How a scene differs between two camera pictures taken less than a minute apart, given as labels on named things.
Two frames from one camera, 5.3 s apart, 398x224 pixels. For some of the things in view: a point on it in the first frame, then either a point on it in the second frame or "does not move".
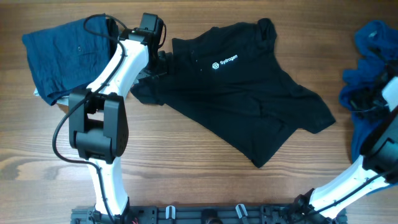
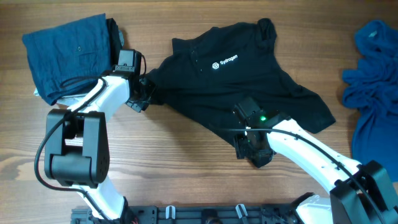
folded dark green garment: [113, 32] does not move
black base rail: [208, 214] does not move
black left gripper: [162, 71] to [142, 106]
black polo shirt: [227, 78] does not move
